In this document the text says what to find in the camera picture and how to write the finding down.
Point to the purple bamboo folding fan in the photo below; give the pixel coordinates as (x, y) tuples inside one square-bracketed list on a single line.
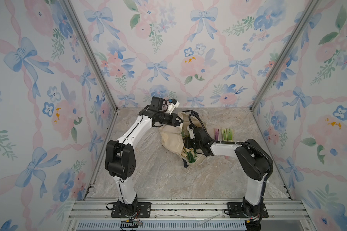
[(217, 134)]

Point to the beige tote bag navy handles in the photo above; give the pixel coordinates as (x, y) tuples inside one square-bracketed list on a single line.
[(173, 138)]

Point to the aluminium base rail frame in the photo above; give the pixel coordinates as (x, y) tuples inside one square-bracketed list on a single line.
[(189, 215)]

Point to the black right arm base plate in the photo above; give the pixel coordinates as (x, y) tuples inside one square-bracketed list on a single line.
[(234, 209)]

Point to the aluminium corner post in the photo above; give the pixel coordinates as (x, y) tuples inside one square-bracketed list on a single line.
[(289, 45), (74, 21)]

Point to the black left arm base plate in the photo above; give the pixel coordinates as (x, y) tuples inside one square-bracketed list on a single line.
[(136, 209)]

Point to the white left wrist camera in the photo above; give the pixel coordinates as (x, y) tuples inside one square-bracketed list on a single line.
[(172, 104)]

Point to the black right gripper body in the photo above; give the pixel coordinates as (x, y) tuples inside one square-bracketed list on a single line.
[(191, 143)]

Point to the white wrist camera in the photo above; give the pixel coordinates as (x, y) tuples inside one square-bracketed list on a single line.
[(191, 133), (172, 104)]

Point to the green bamboo folding fan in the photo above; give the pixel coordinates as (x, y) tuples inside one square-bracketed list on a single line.
[(229, 134), (224, 134)]

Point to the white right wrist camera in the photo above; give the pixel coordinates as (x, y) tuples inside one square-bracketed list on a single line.
[(191, 133)]

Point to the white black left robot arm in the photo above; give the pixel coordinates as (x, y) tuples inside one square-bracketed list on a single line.
[(120, 160)]

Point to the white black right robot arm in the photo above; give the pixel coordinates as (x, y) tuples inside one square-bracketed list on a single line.
[(255, 162)]

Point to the aluminium corner post right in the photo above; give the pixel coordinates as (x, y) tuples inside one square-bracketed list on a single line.
[(289, 45)]

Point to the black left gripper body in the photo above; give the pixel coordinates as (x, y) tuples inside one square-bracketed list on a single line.
[(167, 120)]

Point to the aluminium corner post left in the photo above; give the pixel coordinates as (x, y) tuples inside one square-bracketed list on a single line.
[(74, 21)]

